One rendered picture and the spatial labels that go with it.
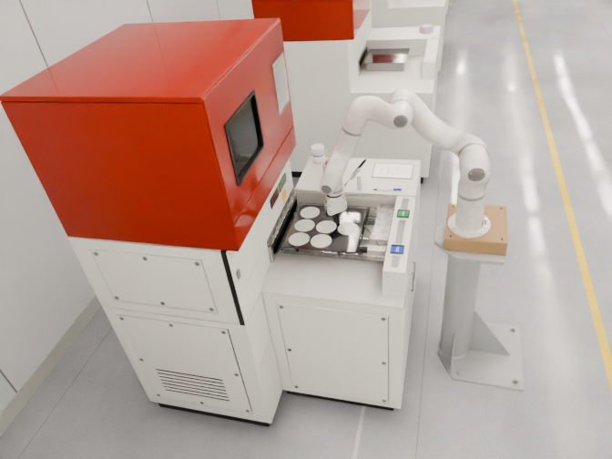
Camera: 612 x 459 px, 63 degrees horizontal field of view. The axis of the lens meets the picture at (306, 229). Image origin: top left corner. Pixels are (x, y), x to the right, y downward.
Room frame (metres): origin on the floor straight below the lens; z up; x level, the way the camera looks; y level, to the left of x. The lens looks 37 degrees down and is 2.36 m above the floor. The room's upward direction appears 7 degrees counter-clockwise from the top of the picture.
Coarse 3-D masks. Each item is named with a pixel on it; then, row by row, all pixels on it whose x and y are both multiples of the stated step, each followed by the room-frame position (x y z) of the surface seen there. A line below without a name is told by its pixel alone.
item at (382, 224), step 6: (378, 216) 1.97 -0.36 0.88; (384, 216) 1.97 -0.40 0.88; (390, 216) 1.96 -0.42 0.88; (378, 222) 1.92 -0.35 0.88; (384, 222) 1.92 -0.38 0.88; (390, 222) 1.91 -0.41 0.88; (378, 228) 1.88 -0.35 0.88; (384, 228) 1.87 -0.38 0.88; (390, 228) 1.87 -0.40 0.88; (372, 234) 1.84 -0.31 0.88; (378, 234) 1.83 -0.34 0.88; (384, 234) 1.83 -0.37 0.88; (384, 246) 1.74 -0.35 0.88; (372, 258) 1.68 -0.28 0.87; (378, 258) 1.67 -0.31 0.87
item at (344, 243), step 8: (304, 208) 2.10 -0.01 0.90; (320, 208) 2.08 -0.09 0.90; (352, 208) 2.04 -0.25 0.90; (360, 208) 2.04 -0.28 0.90; (296, 216) 2.04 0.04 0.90; (320, 216) 2.01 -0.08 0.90; (344, 216) 1.98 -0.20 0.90; (352, 216) 1.98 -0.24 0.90; (360, 216) 1.97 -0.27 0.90; (336, 224) 1.93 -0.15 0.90; (360, 224) 1.90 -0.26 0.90; (296, 232) 1.90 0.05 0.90; (304, 232) 1.89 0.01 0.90; (312, 232) 1.89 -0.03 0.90; (320, 232) 1.88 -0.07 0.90; (336, 232) 1.86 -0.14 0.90; (360, 232) 1.84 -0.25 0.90; (288, 240) 1.85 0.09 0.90; (336, 240) 1.80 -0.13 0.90; (344, 240) 1.79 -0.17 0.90; (352, 240) 1.79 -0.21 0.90; (304, 248) 1.78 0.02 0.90; (312, 248) 1.77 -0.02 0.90; (320, 248) 1.76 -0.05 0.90; (328, 248) 1.76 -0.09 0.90; (336, 248) 1.75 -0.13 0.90; (344, 248) 1.74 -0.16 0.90; (352, 248) 1.73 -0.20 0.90
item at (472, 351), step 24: (456, 264) 1.75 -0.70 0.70; (480, 264) 1.75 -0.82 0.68; (456, 288) 1.74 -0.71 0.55; (456, 312) 1.73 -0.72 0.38; (456, 336) 1.72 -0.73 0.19; (480, 336) 1.74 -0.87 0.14; (504, 336) 1.82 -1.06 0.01; (456, 360) 1.71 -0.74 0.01; (480, 360) 1.69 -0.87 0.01; (504, 360) 1.67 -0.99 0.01; (504, 384) 1.51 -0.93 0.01
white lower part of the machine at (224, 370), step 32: (128, 320) 1.61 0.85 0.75; (160, 320) 1.55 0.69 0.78; (192, 320) 1.50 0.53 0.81; (256, 320) 1.51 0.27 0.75; (128, 352) 1.64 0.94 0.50; (160, 352) 1.58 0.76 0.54; (192, 352) 1.52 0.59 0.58; (224, 352) 1.47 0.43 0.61; (256, 352) 1.45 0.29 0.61; (160, 384) 1.60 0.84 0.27; (192, 384) 1.55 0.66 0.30; (224, 384) 1.48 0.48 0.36; (256, 384) 1.43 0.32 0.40; (224, 416) 1.53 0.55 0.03; (256, 416) 1.45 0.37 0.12
